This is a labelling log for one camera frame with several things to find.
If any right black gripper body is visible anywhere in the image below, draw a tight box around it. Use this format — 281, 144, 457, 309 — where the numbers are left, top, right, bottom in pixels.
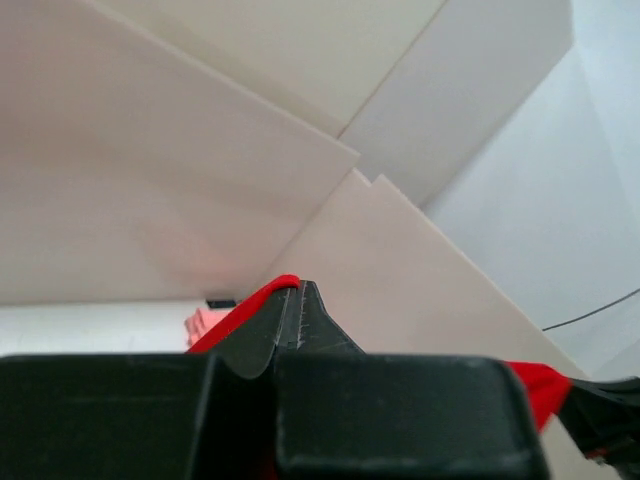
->
559, 377, 639, 479

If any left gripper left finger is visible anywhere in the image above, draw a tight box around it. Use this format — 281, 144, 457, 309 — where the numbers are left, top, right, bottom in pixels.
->
1, 289, 291, 479

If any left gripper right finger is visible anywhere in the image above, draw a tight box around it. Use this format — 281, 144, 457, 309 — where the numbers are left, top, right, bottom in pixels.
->
274, 281, 550, 479

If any red t shirt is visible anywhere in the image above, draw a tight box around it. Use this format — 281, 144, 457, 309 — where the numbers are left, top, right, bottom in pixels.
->
187, 274, 573, 432

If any folded pink t shirt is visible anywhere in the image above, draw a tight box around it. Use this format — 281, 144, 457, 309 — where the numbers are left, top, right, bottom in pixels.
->
184, 308, 232, 349

